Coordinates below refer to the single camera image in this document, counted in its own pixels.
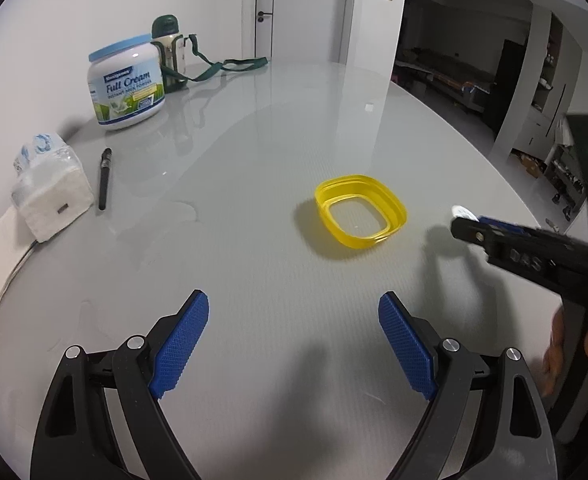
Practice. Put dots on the shoe rack with plant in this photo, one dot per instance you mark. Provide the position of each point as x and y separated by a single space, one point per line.
564 174

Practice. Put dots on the black pen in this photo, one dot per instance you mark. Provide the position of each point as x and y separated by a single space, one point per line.
105 162

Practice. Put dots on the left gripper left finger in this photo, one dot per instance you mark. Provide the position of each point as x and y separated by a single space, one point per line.
75 438

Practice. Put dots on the green white water bottle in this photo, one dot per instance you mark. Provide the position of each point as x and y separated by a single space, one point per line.
170 44

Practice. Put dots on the tissue pack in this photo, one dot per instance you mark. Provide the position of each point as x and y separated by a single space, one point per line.
52 189

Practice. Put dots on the milk powder jar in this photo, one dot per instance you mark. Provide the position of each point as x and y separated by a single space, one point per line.
125 82

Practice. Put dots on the white round bottle cap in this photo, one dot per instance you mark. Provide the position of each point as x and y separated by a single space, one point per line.
459 211

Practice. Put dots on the white door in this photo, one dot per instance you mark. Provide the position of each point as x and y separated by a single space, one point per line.
263 28

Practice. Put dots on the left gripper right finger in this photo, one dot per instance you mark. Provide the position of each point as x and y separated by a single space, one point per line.
511 438

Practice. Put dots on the white notebook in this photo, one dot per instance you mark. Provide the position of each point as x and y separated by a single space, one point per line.
16 245

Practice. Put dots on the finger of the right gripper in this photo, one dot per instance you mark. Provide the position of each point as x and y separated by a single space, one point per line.
537 235
486 233

